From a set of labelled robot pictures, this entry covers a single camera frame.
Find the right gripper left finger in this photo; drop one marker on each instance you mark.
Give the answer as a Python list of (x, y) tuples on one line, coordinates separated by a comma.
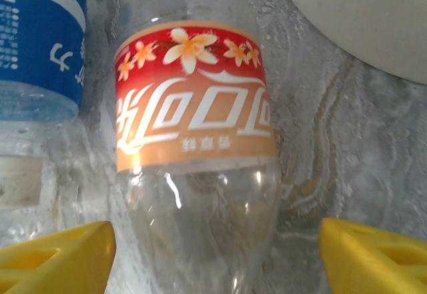
[(60, 260)]

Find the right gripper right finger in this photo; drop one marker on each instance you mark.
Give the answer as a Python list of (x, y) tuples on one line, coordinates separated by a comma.
[(373, 260)]

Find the clear bottle orange flower label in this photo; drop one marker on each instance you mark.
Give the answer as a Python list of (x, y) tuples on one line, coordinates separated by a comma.
[(193, 107)]

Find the blue label bottle white cap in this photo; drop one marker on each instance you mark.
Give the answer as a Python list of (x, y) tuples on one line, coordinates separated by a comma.
[(43, 40)]

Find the white ribbed waste bin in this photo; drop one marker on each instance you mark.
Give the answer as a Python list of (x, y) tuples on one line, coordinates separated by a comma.
[(360, 20)]

